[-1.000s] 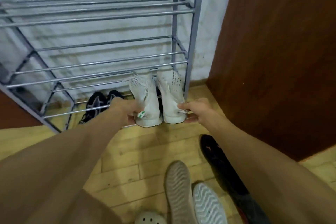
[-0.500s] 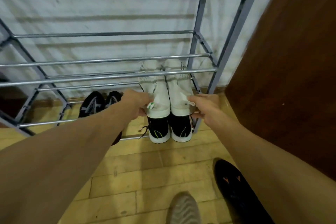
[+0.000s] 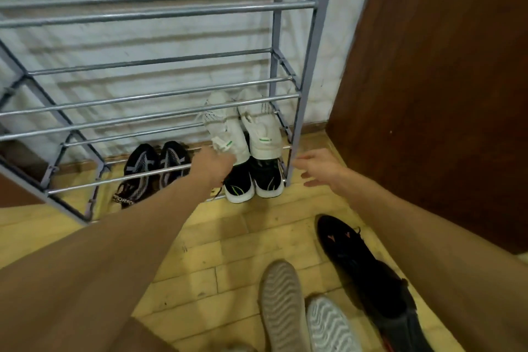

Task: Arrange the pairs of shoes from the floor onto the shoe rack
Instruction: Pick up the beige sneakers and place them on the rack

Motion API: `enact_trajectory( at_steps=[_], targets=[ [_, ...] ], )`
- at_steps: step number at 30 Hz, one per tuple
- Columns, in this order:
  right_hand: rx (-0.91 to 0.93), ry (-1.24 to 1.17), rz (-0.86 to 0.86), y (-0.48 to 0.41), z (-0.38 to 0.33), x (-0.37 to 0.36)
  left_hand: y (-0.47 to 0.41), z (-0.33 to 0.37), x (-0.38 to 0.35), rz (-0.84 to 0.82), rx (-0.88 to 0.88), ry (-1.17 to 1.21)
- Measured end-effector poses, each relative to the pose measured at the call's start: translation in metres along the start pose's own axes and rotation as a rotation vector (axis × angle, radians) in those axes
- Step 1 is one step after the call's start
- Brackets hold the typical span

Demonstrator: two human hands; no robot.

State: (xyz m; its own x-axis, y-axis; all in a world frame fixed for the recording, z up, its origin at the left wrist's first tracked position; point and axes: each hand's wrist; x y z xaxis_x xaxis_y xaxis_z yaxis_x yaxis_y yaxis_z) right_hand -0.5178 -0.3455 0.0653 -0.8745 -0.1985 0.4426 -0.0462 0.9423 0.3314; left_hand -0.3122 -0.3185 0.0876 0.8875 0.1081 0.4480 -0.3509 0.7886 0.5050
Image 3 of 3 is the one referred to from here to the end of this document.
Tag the person's right forearm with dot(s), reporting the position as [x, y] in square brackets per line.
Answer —
[445, 265]

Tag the black grey patterned sneaker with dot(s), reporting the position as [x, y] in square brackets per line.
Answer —
[173, 160]
[138, 166]

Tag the black green sneaker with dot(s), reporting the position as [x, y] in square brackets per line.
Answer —
[239, 186]
[267, 178]

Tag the white ribbed-sole sneaker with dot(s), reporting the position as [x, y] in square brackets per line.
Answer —
[330, 327]

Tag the person's right hand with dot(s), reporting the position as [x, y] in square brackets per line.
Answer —
[326, 168]

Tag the black orange-accent sneaker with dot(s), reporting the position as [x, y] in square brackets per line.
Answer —
[350, 252]

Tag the grey metal shoe rack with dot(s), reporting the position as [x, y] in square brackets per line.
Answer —
[315, 34]

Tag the beige lime-accent sneaker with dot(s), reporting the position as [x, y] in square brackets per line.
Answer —
[284, 306]

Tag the person's left hand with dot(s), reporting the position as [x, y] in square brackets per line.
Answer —
[210, 168]

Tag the white knit sneaker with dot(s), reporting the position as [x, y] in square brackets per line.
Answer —
[225, 129]
[262, 129]

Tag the person's left forearm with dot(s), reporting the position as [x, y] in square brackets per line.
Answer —
[103, 265]

